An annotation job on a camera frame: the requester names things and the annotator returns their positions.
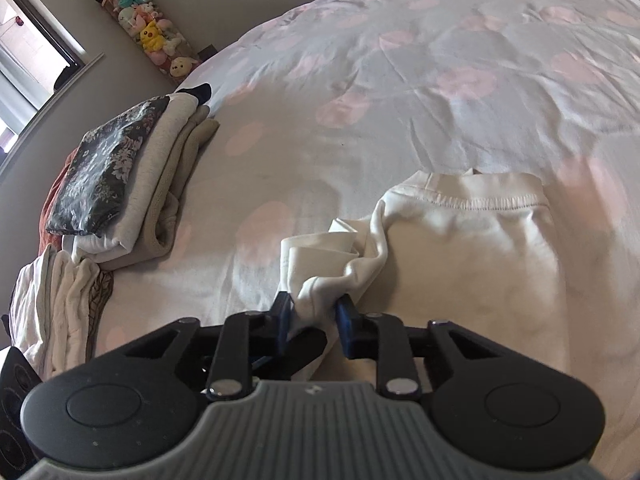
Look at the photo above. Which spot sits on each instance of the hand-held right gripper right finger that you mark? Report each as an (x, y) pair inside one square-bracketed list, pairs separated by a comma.
[(345, 327)]

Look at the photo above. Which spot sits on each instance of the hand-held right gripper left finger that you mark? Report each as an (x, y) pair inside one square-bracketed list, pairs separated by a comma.
[(283, 325)]

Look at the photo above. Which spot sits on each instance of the white t-shirt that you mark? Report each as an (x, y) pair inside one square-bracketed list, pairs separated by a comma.
[(475, 260)]

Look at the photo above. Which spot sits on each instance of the pile of white ribbed clothes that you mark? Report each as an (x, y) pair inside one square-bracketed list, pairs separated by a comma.
[(60, 300)]

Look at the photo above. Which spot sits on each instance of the folded beige garment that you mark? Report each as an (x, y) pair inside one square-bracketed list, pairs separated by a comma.
[(185, 160)]

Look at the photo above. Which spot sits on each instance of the folded grey sweater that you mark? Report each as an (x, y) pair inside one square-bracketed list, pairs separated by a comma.
[(150, 170)]

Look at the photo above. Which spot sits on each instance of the folded dark floral garment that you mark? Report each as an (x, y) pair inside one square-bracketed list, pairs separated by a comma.
[(105, 175)]

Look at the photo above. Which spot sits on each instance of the navy and white sock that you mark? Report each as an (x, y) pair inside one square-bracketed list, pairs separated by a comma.
[(197, 92)]

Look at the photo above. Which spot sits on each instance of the pink dotted bed duvet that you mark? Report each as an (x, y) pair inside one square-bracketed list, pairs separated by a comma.
[(400, 85)]

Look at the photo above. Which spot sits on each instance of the reddish folded cloth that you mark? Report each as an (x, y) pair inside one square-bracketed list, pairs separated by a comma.
[(55, 185)]

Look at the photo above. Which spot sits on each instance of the black speaker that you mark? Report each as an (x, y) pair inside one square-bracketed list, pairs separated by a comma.
[(15, 400)]

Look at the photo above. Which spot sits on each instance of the small dark box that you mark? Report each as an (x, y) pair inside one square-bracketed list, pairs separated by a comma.
[(207, 51)]

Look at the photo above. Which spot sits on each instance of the column of plush toys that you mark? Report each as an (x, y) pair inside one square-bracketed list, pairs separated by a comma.
[(145, 30)]

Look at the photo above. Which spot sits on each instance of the window frame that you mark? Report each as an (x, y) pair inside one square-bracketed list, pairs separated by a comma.
[(30, 50)]

